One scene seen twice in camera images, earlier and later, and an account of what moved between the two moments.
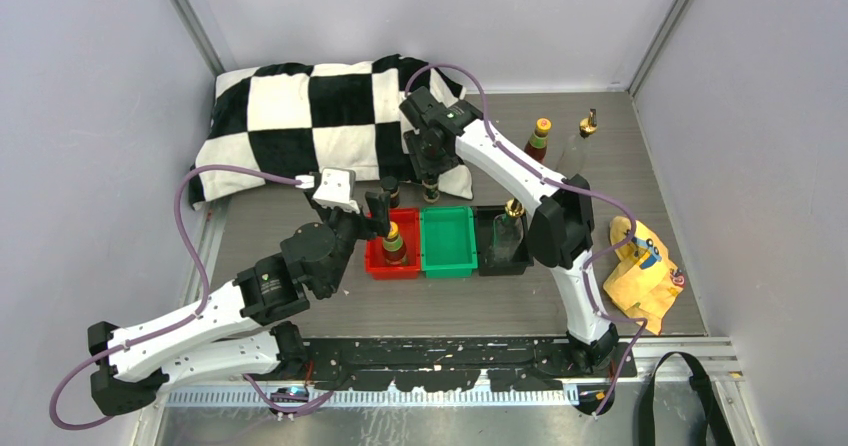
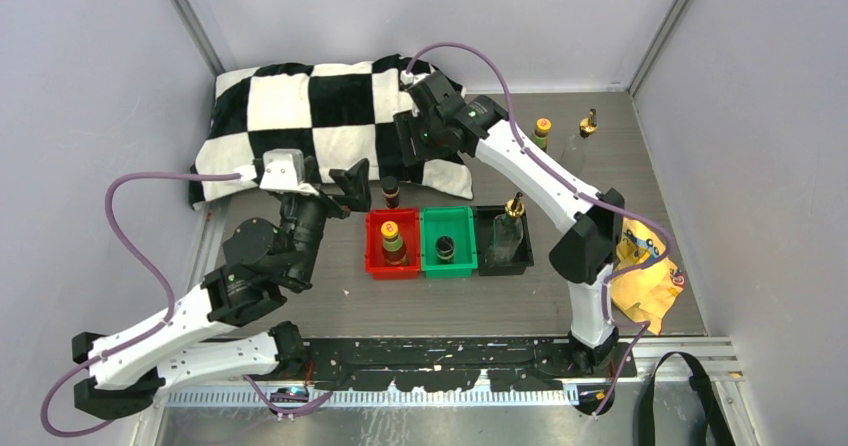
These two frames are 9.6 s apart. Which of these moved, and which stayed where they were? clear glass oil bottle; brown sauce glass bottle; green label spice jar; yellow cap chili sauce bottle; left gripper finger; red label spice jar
Moved: green label spice jar; left gripper finger
Stayed: brown sauce glass bottle; red label spice jar; clear glass oil bottle; yellow cap chili sauce bottle
